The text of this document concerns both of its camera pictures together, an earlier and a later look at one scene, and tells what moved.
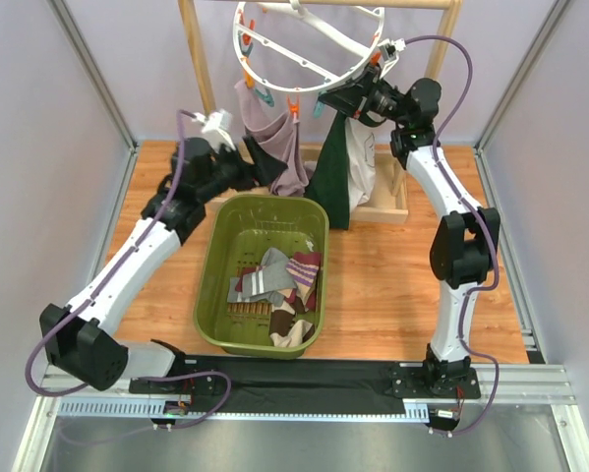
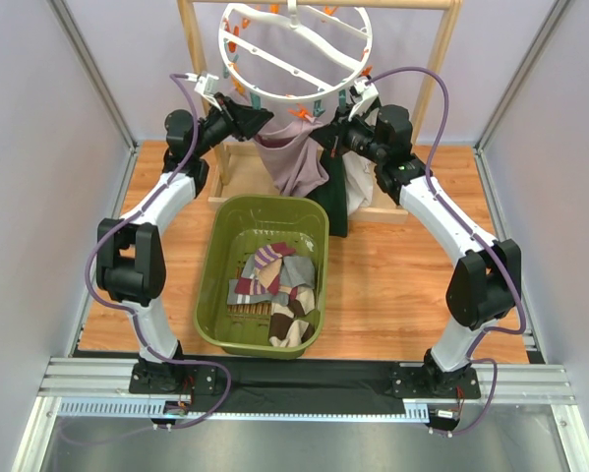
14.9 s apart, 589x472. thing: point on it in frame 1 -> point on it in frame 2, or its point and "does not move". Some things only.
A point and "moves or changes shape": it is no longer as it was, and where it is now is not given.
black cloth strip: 305,383 does not move
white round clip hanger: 297,9 -> 223,58
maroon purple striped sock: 303,268 -> 262,257
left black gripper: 247,164 -> 232,117
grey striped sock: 267,283 -> 296,270
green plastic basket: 238,230 does not move
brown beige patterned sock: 282,332 does not move
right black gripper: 355,96 -> 346,127
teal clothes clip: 319,109 does not move
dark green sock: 329,181 moves or changes shape
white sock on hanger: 361,141 does not move
